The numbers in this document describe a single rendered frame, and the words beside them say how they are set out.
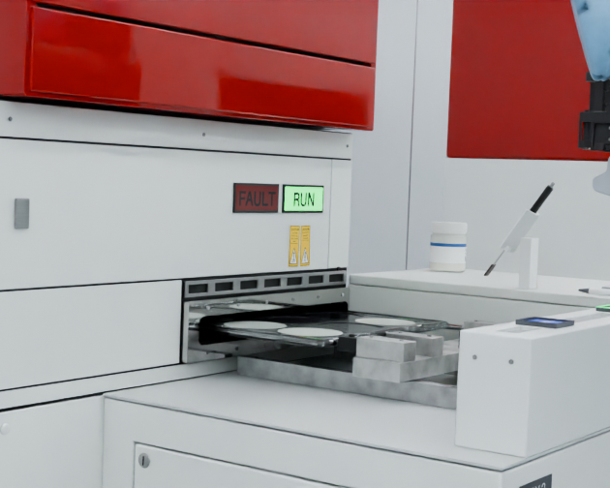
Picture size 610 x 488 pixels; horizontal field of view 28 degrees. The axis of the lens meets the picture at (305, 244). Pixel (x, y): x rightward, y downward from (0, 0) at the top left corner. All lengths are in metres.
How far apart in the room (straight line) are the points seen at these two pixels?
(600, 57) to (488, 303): 0.85
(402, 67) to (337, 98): 3.14
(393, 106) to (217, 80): 3.35
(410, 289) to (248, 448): 0.66
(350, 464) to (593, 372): 0.34
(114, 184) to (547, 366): 0.66
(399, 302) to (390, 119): 3.02
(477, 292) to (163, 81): 0.68
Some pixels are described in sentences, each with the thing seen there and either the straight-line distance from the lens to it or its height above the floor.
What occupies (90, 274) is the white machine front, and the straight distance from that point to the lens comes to 1.71.
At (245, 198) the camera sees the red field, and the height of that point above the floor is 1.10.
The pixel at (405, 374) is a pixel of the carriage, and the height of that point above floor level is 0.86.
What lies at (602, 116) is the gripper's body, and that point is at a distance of 1.78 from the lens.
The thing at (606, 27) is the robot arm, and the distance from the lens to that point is 1.28.
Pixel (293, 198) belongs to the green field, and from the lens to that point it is 2.06.
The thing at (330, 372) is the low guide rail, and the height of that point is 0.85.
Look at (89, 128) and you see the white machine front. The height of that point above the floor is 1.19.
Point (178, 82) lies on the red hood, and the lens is 1.76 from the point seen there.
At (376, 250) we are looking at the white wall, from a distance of 5.07.
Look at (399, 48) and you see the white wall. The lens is 5.19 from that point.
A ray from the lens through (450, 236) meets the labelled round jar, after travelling 2.36.
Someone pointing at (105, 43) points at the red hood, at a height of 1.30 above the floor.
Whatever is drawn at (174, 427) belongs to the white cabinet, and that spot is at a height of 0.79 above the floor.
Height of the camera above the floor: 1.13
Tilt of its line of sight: 3 degrees down
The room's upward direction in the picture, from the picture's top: 2 degrees clockwise
